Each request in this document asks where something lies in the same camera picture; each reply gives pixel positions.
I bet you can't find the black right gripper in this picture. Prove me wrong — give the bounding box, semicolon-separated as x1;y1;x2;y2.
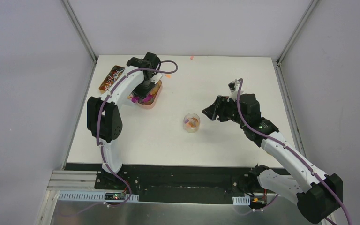
202;95;248;127

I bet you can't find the magenta plastic scoop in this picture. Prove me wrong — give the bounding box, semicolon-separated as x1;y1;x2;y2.
131;94;153;105

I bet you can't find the clear plastic jar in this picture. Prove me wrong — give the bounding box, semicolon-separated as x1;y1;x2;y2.
183;113;201;133

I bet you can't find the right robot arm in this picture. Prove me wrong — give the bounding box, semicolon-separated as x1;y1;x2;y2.
202;94;345;224

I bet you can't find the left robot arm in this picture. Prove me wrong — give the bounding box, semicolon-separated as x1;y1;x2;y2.
87;52;162;190

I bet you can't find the pink gummy candy box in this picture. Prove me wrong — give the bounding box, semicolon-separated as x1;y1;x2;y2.
137;81;162;109

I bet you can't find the yellow lollipop box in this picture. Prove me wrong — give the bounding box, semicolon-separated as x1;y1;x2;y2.
98;65;125;94

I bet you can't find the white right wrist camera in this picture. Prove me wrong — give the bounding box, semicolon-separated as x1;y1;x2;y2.
228;80;244;101

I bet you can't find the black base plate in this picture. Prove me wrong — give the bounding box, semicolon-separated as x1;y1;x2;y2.
64;163;273;204

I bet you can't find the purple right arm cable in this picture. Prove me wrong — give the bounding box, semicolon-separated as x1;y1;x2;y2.
236;78;353;225

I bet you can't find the right white cable duct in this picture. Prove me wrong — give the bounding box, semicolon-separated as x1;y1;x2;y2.
232;195;251;206

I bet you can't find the white cable duct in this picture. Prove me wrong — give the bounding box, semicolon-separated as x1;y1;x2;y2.
58;191;139;203
232;195;251;206

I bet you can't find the left aluminium frame post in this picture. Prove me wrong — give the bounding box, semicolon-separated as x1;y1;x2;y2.
61;0;98;64

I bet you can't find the aluminium frame post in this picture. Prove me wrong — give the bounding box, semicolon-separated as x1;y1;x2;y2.
277;0;321;66
61;0;98;64

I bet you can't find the left white cable duct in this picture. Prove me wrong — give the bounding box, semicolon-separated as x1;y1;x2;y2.
58;191;139;203

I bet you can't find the right aluminium frame post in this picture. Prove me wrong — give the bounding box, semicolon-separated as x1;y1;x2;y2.
277;0;321;66

